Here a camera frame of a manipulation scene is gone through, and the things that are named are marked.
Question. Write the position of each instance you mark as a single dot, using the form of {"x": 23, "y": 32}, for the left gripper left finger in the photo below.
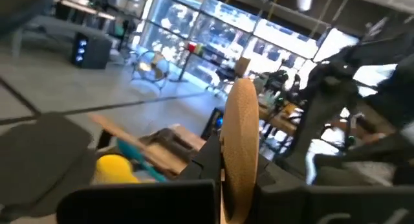
{"x": 139, "y": 204}

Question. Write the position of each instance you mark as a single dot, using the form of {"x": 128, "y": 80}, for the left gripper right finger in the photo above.
{"x": 323, "y": 206}

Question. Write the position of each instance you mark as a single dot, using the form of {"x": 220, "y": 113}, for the yellow plastic spoon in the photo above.
{"x": 114, "y": 170}

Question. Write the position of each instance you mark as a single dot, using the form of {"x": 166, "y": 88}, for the large pale blue spoon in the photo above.
{"x": 142, "y": 159}

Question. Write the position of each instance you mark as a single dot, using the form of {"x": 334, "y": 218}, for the light wooden spork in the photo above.
{"x": 129, "y": 138}

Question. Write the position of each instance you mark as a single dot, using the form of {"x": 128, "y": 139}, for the light wooden slotted spatula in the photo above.
{"x": 241, "y": 146}

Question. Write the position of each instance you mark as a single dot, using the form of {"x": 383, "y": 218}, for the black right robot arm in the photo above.
{"x": 326, "y": 97}

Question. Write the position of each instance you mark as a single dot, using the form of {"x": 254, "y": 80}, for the black computer tower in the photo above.
{"x": 214, "y": 123}

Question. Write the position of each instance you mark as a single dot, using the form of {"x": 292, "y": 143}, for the black floor fan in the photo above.
{"x": 152, "y": 68}

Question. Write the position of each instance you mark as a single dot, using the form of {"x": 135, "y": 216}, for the black computer with blue lights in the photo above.
{"x": 92, "y": 50}

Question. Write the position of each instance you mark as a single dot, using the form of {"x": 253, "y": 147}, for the black desk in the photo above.
{"x": 203, "y": 57}

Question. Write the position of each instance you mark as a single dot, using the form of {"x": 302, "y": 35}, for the cardboard box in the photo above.
{"x": 242, "y": 66}

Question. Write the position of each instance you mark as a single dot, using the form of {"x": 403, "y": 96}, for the small red container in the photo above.
{"x": 192, "y": 47}

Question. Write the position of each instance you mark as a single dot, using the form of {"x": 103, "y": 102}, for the white ceiling pipe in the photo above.
{"x": 305, "y": 0}

